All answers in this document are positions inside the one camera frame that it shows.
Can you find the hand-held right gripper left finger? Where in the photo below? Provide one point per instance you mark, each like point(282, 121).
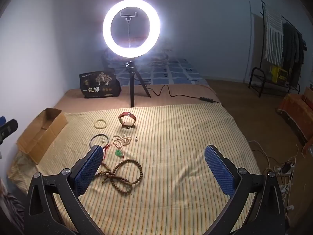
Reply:
point(89, 170)

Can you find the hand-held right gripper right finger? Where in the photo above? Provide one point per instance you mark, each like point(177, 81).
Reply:
point(220, 171)

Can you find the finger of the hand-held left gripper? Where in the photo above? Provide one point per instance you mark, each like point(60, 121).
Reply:
point(8, 128)
point(2, 120)

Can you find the silver metal bangle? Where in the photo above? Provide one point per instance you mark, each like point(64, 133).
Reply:
point(97, 135)

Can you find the cardboard box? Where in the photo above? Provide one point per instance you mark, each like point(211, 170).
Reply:
point(56, 122)

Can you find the yellow striped cloth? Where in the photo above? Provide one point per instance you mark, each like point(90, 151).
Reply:
point(171, 139)

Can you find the white power strip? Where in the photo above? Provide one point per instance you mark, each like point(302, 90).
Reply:
point(278, 170)

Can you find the zebra patterned clothing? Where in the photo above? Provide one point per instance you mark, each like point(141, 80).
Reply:
point(9, 205)

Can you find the tan bed sheet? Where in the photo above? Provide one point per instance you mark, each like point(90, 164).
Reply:
point(171, 101)

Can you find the black snack bag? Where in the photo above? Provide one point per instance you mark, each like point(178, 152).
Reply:
point(100, 83)

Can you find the black tripod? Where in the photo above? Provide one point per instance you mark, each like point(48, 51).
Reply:
point(132, 83)

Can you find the orange cloth covered furniture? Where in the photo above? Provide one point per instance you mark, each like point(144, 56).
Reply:
point(296, 107)

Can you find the black clothes rack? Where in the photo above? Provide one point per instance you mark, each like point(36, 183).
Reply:
point(259, 78)

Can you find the blue patterned blanket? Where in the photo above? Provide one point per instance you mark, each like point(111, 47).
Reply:
point(171, 71)

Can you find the yellow box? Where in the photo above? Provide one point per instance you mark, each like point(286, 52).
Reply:
point(279, 74)

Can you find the dark hanging clothes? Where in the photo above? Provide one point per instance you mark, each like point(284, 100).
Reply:
point(293, 46)

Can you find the white striped hanging garment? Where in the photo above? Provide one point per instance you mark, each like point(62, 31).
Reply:
point(273, 36)

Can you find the phone holder clamp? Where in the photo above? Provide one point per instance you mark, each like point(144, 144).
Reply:
point(128, 16)

